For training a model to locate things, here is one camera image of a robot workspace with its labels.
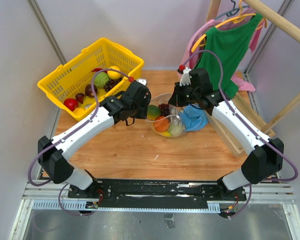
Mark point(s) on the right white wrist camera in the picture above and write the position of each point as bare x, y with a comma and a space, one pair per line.
185, 79

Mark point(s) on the yellow green toy mango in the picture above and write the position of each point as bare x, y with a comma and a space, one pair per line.
153, 112

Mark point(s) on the yellow plastic shopping basket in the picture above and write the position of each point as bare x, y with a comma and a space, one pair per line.
71, 78

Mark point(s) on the yellow toy banana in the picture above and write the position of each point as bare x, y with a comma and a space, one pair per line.
166, 134

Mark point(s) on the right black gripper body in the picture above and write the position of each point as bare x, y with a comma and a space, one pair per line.
184, 95

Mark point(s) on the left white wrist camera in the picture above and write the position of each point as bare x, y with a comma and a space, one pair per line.
142, 81

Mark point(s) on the grey clothes hanger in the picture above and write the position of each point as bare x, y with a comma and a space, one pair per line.
237, 10

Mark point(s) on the dark red toy fig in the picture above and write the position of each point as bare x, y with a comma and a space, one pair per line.
80, 97

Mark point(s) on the blue cartoon print cloth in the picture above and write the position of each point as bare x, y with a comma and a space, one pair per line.
194, 118

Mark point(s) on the white toy garlic bulb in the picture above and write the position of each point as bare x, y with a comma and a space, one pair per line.
176, 130

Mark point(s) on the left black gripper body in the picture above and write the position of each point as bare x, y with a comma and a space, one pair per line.
140, 110

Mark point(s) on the yellow toy bell pepper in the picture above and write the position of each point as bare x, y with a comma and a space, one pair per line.
79, 111

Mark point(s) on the rough orange toy tangerine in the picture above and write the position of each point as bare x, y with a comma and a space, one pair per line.
161, 124

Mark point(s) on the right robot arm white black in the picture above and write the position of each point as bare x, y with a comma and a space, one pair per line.
263, 153

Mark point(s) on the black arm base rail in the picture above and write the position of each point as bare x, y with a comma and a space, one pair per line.
156, 194

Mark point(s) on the red toy chili pepper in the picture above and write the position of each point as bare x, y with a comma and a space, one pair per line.
96, 70

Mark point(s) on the dark purple toy fruit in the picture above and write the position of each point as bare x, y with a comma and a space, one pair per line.
90, 90

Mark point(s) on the yellow clothes hanger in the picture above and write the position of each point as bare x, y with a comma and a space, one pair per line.
236, 19

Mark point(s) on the clear dotted zip top bag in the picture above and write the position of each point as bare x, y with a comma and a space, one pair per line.
174, 116

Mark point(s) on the red toy apple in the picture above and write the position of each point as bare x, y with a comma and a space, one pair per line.
71, 104

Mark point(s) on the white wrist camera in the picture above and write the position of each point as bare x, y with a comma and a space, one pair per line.
142, 81
185, 79

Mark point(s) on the yellow toy apple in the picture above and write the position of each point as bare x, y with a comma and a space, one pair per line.
114, 73

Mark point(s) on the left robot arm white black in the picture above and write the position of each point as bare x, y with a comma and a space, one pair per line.
54, 153

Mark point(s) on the dark toy grapes bunch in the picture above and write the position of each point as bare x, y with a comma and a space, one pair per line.
111, 84

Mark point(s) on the wooden clothes rack frame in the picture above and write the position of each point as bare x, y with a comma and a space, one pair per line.
275, 72

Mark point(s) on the dark red toy grapes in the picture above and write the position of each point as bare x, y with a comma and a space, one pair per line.
164, 109

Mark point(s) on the green shirt on hanger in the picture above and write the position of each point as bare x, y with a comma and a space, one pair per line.
230, 43

